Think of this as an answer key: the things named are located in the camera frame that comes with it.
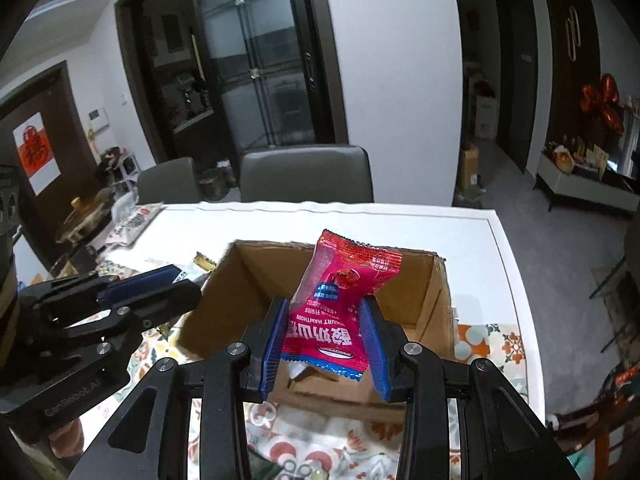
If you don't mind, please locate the red foil balloon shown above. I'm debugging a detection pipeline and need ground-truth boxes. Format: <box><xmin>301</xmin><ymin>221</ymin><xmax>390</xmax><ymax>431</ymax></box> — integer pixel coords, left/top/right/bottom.
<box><xmin>580</xmin><ymin>74</ymin><xmax>626</xmax><ymax>136</ymax></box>

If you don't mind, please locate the narrow grey dining chair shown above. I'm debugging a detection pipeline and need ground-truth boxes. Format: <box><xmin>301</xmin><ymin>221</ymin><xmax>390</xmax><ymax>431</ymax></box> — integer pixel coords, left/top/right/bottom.
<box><xmin>136</xmin><ymin>156</ymin><xmax>198</xmax><ymax>206</ymax></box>

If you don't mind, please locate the floral patterned tablecloth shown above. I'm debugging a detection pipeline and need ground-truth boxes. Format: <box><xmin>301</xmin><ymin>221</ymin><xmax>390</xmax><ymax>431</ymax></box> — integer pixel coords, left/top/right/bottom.
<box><xmin>95</xmin><ymin>255</ymin><xmax>531</xmax><ymax>480</ymax></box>

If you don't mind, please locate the white storage box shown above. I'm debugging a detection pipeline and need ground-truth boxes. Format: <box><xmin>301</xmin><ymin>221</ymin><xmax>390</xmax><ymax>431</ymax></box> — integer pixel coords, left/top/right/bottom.
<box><xmin>475</xmin><ymin>95</ymin><xmax>499</xmax><ymax>140</ymax></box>

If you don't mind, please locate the dark hallway door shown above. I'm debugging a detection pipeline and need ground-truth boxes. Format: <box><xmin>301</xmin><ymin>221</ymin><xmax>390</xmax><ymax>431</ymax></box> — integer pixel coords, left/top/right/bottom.
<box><xmin>495</xmin><ymin>0</ymin><xmax>539</xmax><ymax>174</ymax></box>

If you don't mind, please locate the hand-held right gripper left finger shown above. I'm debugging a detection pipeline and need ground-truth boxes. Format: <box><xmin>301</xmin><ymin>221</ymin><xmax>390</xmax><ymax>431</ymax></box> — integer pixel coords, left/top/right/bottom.
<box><xmin>65</xmin><ymin>296</ymin><xmax>291</xmax><ymax>480</ymax></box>

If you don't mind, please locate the pile of gift packages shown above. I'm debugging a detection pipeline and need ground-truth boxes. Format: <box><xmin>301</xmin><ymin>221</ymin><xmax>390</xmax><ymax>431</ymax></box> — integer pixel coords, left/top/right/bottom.
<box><xmin>545</xmin><ymin>135</ymin><xmax>621</xmax><ymax>183</ymax></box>

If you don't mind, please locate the gold door handle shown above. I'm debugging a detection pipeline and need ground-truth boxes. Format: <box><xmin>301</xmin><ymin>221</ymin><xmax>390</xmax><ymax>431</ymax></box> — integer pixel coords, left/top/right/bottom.
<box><xmin>565</xmin><ymin>7</ymin><xmax>582</xmax><ymax>61</ymax></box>

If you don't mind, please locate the person's left hand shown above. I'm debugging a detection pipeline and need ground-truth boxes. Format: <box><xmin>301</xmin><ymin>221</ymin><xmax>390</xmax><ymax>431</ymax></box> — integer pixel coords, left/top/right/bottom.
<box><xmin>50</xmin><ymin>417</ymin><xmax>85</xmax><ymax>457</ymax></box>

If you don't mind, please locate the round metal bin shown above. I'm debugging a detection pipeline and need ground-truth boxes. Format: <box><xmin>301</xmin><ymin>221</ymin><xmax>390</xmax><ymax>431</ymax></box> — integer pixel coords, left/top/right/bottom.
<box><xmin>197</xmin><ymin>169</ymin><xmax>229</xmax><ymax>201</ymax></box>

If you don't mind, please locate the brown cardboard box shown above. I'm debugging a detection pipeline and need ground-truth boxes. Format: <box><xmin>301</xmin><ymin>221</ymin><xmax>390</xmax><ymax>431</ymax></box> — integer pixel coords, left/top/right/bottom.
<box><xmin>177</xmin><ymin>240</ymin><xmax>458</xmax><ymax>423</ymax></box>

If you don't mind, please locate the dark double entry door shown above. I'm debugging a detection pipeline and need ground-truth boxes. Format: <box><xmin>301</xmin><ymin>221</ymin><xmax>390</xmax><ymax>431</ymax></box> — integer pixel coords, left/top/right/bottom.
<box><xmin>539</xmin><ymin>0</ymin><xmax>602</xmax><ymax>111</ymax></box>

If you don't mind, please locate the white snack packet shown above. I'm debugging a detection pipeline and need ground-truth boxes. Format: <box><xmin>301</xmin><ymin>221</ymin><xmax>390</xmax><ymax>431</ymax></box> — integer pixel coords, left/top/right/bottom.
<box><xmin>172</xmin><ymin>266</ymin><xmax>207</xmax><ymax>287</ymax></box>

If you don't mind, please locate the small white shelf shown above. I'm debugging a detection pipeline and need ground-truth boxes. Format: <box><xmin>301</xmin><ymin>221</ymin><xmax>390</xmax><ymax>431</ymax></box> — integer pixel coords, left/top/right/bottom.
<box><xmin>100</xmin><ymin>147</ymin><xmax>141</xmax><ymax>194</ymax></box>

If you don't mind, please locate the dark wooden door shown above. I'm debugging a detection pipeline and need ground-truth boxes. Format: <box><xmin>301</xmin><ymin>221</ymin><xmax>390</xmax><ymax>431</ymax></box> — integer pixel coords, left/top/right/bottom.
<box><xmin>0</xmin><ymin>60</ymin><xmax>101</xmax><ymax>271</ymax></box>

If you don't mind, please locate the tall cardboard carton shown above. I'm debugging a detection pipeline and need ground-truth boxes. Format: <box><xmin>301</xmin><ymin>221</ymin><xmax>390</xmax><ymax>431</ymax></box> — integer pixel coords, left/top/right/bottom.
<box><xmin>459</xmin><ymin>142</ymin><xmax>482</xmax><ymax>192</ymax></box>

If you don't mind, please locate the white patterned snack bag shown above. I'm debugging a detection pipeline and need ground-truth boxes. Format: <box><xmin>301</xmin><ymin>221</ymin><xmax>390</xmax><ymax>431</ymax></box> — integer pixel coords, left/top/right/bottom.
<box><xmin>107</xmin><ymin>204</ymin><xmax>166</xmax><ymax>248</ymax></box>

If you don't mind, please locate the red paper door decoration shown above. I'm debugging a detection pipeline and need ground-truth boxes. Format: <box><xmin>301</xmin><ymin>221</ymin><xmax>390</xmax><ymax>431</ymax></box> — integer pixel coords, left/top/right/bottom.
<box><xmin>12</xmin><ymin>112</ymin><xmax>62</xmax><ymax>196</ymax></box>

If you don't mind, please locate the red snack packet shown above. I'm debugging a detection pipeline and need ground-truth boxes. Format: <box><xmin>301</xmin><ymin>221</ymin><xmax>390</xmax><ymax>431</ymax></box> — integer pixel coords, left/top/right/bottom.
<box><xmin>280</xmin><ymin>229</ymin><xmax>404</xmax><ymax>383</ymax></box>

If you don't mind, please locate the dark green cloth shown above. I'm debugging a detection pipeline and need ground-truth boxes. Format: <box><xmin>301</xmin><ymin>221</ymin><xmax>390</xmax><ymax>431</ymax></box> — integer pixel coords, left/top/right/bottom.
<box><xmin>600</xmin><ymin>362</ymin><xmax>640</xmax><ymax>401</ymax></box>

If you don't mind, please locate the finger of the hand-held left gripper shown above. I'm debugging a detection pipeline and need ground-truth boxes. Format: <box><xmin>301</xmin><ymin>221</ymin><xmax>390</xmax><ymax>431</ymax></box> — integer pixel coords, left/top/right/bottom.
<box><xmin>20</xmin><ymin>264</ymin><xmax>183</xmax><ymax>312</ymax></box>
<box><xmin>50</xmin><ymin>280</ymin><xmax>203</xmax><ymax>361</ymax></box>

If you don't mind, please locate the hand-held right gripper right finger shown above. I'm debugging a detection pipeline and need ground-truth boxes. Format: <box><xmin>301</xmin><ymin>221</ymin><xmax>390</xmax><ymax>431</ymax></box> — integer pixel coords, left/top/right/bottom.
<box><xmin>359</xmin><ymin>296</ymin><xmax>581</xmax><ymax>480</ymax></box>

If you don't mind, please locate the white low sideboard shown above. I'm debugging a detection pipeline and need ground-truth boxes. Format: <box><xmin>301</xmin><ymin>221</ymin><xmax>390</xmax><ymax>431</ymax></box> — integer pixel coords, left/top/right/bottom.
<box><xmin>535</xmin><ymin>150</ymin><xmax>640</xmax><ymax>221</ymax></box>

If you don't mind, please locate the wide grey dining chair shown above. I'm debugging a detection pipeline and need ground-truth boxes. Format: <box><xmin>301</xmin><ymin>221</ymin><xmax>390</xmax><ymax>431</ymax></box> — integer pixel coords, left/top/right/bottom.
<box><xmin>239</xmin><ymin>145</ymin><xmax>376</xmax><ymax>205</ymax></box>

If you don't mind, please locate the orange wooden chair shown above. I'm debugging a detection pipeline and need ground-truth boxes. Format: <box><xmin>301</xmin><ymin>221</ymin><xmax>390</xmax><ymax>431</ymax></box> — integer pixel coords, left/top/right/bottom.
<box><xmin>547</xmin><ymin>360</ymin><xmax>640</xmax><ymax>480</ymax></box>

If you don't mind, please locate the wooden tea table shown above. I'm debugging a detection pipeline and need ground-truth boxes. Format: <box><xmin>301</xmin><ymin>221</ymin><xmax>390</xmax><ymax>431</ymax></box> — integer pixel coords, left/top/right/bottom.
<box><xmin>54</xmin><ymin>195</ymin><xmax>117</xmax><ymax>247</ymax></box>

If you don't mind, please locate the grey metal-legged chair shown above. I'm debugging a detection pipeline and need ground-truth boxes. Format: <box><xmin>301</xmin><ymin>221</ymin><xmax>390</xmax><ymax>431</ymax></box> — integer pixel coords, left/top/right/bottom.
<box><xmin>590</xmin><ymin>220</ymin><xmax>640</xmax><ymax>301</ymax></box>

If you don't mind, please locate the glass sliding door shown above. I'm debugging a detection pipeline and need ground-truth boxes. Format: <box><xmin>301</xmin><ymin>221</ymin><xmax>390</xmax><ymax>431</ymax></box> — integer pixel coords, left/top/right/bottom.
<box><xmin>187</xmin><ymin>0</ymin><xmax>337</xmax><ymax>153</ymax></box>

